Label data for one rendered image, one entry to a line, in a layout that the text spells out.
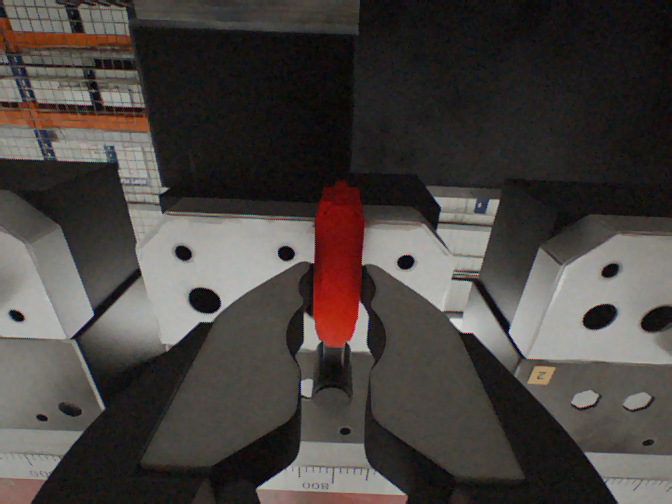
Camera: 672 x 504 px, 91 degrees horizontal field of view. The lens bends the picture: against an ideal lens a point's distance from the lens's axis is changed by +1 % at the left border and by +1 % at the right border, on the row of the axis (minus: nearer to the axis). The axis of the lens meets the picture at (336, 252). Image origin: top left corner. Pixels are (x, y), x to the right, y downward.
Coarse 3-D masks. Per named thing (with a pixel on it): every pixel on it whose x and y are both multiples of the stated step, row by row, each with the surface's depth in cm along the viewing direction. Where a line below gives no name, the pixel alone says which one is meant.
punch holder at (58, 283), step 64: (0, 192) 16; (64, 192) 18; (0, 256) 16; (64, 256) 18; (128, 256) 24; (0, 320) 18; (64, 320) 18; (128, 320) 24; (0, 384) 20; (64, 384) 20; (128, 384) 24
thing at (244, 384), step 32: (256, 288) 11; (288, 288) 11; (224, 320) 9; (256, 320) 9; (288, 320) 9; (224, 352) 8; (256, 352) 8; (288, 352) 8; (192, 384) 7; (224, 384) 7; (256, 384) 7; (288, 384) 7; (192, 416) 7; (224, 416) 7; (256, 416) 7; (288, 416) 7; (160, 448) 6; (192, 448) 6; (224, 448) 6; (256, 448) 6; (288, 448) 7; (224, 480) 6; (256, 480) 7
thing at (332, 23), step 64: (192, 0) 15; (256, 0) 15; (320, 0) 15; (192, 64) 15; (256, 64) 15; (320, 64) 15; (192, 128) 16; (256, 128) 16; (320, 128) 16; (320, 192) 18
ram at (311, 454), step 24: (0, 432) 23; (24, 432) 23; (48, 432) 23; (72, 432) 23; (312, 456) 24; (336, 456) 24; (360, 456) 24; (600, 456) 23; (624, 456) 23; (648, 456) 23; (0, 480) 26; (24, 480) 26
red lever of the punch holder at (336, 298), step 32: (352, 192) 12; (320, 224) 11; (352, 224) 11; (320, 256) 12; (352, 256) 11; (320, 288) 12; (352, 288) 12; (320, 320) 13; (352, 320) 13; (320, 352) 16; (320, 384) 14; (352, 384) 15
